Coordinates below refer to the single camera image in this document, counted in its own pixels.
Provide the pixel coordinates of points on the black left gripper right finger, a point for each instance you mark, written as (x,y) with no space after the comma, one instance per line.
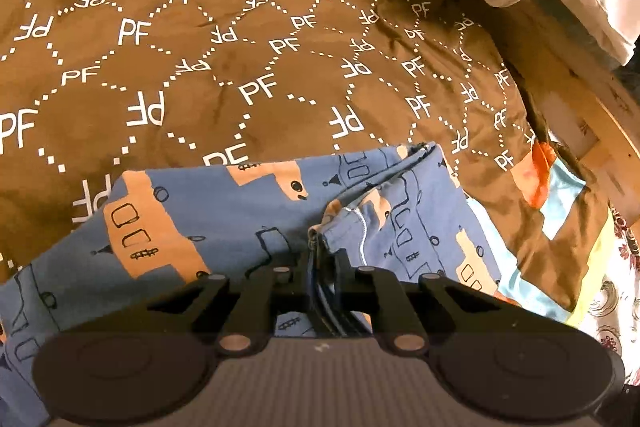
(377,292)

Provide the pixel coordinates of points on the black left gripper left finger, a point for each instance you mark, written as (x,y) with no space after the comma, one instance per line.
(268,293)

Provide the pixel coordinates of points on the blue pants with orange cars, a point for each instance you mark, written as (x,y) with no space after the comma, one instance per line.
(395,208)

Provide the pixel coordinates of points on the floral white sheet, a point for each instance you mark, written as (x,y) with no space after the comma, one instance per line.
(613,314)

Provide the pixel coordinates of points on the brown patterned bed cover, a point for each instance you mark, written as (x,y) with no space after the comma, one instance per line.
(92,88)

